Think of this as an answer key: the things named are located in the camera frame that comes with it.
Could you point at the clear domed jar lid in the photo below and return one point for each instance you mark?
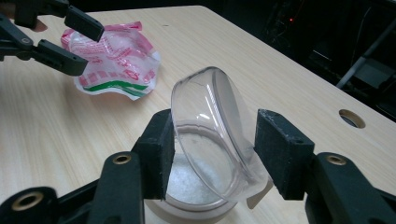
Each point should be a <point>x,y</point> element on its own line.
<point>214,124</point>

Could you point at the black computer tower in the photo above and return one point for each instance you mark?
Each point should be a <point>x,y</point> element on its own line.
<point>289,25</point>

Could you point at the pink plastic sugar bag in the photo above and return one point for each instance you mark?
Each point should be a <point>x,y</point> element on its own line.
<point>121,59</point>

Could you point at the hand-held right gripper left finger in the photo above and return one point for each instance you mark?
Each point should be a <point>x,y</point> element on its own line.
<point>155,155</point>

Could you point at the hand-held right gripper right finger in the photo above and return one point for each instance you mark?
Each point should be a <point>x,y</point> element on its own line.
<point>283,155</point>

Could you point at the clear jar with beige rim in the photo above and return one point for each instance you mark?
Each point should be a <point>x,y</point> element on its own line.
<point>190,186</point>

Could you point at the white desk leg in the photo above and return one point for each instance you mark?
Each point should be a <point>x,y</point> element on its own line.
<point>367,56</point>

